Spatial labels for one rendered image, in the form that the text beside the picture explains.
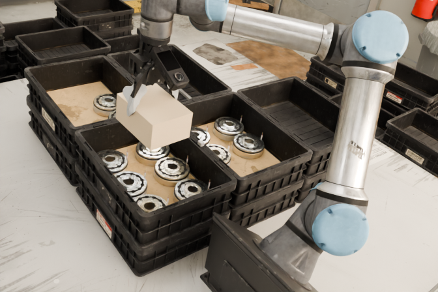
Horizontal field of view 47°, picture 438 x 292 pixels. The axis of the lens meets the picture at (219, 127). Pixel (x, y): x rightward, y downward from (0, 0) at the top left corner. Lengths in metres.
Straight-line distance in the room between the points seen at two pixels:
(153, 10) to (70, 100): 0.75
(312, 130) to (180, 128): 0.72
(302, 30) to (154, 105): 0.41
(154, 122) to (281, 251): 0.43
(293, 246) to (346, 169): 0.25
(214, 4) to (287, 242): 0.59
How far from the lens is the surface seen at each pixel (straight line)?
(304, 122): 1.89
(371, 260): 1.62
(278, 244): 1.25
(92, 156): 1.39
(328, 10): 4.76
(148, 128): 1.20
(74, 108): 1.77
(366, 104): 1.13
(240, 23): 1.24
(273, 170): 1.44
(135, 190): 1.39
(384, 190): 1.91
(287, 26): 1.25
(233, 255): 1.25
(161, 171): 1.46
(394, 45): 1.13
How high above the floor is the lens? 1.78
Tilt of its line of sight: 33 degrees down
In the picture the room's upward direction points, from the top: 11 degrees clockwise
